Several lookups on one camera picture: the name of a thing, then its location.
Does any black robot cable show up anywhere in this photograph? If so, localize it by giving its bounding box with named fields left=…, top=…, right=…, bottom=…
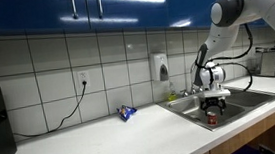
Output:
left=202, top=22, right=259, bottom=96

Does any blue chips bag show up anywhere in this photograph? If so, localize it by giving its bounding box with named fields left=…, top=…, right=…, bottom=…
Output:
left=115, top=103, right=139, bottom=124

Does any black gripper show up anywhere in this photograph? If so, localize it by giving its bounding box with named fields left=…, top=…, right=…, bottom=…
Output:
left=200, top=95, right=229, bottom=119

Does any red soda can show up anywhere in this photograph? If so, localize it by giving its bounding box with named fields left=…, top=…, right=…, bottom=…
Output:
left=206, top=110, right=219, bottom=127

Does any chrome sink faucet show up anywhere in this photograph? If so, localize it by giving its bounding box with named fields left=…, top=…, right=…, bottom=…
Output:
left=179, top=86, right=203, bottom=98

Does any blue upper cabinet door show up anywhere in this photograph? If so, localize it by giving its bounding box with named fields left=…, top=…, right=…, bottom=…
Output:
left=0, top=0, right=91, bottom=40
left=86, top=0, right=267, bottom=39

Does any white wall power outlet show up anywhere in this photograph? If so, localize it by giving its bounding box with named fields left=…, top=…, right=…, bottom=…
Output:
left=76, top=69, right=92, bottom=90

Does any white wall soap dispenser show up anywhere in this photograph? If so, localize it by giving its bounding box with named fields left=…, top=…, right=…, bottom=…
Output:
left=148, top=51, right=171, bottom=84

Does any black power cord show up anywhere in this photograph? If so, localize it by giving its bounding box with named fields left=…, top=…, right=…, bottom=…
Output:
left=8, top=79, right=93, bottom=140

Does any silver upper cabinet handle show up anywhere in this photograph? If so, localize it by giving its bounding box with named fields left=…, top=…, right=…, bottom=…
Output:
left=70, top=0, right=79, bottom=20
left=95, top=0, right=104, bottom=20

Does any stainless steel double sink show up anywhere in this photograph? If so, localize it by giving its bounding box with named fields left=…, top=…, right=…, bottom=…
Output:
left=155, top=81, right=275, bottom=136

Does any clear dish soap bottle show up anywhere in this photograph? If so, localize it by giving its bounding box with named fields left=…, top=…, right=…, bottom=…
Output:
left=165, top=81, right=180, bottom=102

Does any silver coffee machine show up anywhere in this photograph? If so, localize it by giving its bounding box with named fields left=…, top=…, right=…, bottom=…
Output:
left=252, top=44, right=275, bottom=82

